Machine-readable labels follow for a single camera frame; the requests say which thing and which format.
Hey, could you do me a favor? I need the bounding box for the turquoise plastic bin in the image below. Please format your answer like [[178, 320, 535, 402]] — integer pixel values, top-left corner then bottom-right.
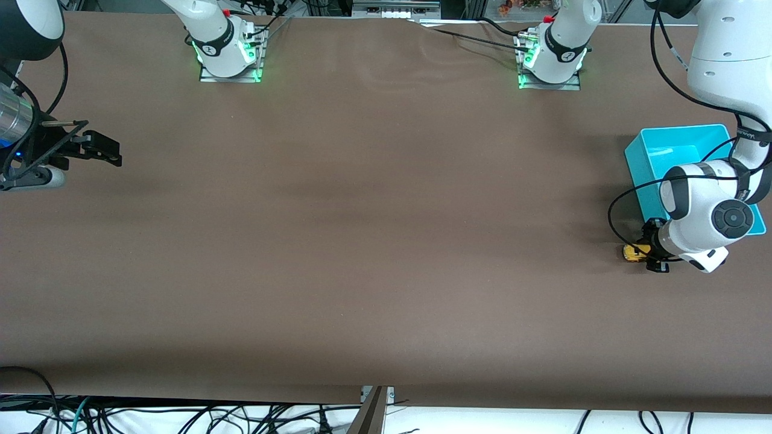
[[624, 124, 768, 237]]

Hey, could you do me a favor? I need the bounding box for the brown table cover sheet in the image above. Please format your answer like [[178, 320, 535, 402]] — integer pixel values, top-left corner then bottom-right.
[[0, 11, 772, 415]]

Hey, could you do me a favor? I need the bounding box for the white power strip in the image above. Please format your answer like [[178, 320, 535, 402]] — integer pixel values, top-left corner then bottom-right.
[[353, 0, 441, 19]]

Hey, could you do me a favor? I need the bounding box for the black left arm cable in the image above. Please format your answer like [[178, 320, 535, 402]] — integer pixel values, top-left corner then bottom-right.
[[608, 3, 772, 262]]

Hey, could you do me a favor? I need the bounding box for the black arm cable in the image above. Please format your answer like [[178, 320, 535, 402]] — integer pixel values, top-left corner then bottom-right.
[[608, 3, 772, 262], [36, 43, 70, 118]]

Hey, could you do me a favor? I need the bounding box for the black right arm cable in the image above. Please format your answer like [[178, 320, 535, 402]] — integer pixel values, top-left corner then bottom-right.
[[36, 43, 70, 118]]

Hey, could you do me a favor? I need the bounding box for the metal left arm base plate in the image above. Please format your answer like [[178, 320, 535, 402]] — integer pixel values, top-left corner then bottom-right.
[[516, 30, 583, 91]]

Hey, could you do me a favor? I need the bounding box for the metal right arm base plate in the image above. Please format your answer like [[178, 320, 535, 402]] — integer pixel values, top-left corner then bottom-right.
[[199, 24, 267, 84]]

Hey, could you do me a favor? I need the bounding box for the black base cable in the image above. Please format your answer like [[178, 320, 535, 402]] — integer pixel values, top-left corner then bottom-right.
[[241, 3, 293, 40]]

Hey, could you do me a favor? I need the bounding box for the black looped floor cable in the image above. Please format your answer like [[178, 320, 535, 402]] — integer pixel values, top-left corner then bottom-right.
[[0, 366, 61, 423]]

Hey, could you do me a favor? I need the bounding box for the short black table cable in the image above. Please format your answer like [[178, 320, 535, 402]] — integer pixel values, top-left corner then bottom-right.
[[479, 17, 531, 38]]

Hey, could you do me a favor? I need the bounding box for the teal floor cable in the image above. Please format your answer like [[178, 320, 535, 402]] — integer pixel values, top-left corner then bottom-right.
[[71, 397, 92, 434]]

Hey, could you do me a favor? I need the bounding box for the long black table cable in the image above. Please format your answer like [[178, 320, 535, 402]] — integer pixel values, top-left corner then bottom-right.
[[416, 20, 531, 54]]

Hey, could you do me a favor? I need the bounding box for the aluminium frame post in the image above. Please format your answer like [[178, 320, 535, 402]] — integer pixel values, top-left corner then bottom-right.
[[347, 386, 396, 434]]

